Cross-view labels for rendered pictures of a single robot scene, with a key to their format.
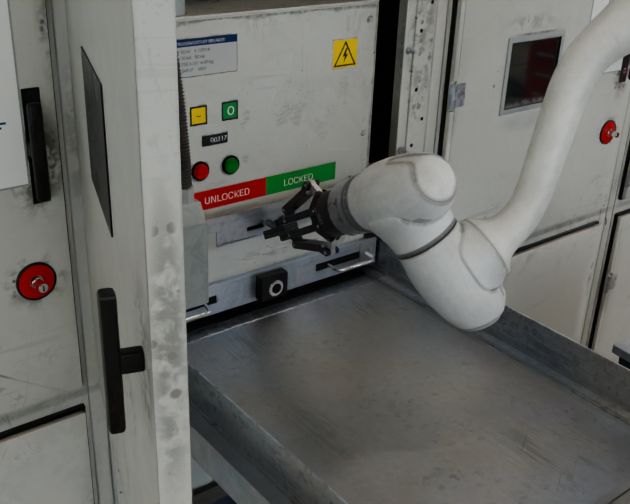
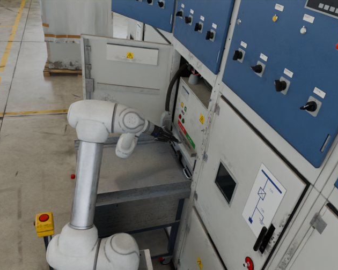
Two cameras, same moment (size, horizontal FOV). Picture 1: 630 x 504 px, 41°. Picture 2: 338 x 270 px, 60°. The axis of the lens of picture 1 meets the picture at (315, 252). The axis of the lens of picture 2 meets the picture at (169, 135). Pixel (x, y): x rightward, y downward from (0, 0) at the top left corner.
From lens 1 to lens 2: 2.40 m
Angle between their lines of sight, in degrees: 88
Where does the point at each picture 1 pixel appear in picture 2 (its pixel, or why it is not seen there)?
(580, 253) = not seen: outside the picture
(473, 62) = (210, 152)
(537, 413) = (110, 184)
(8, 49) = not seen: hidden behind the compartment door
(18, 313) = not seen: hidden behind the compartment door
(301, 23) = (197, 102)
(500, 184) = (210, 208)
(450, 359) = (139, 180)
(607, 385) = (108, 197)
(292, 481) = (110, 140)
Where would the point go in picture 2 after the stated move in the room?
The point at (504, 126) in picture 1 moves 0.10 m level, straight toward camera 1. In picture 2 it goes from (214, 188) to (198, 180)
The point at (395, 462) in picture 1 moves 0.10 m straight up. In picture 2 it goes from (110, 157) to (110, 146)
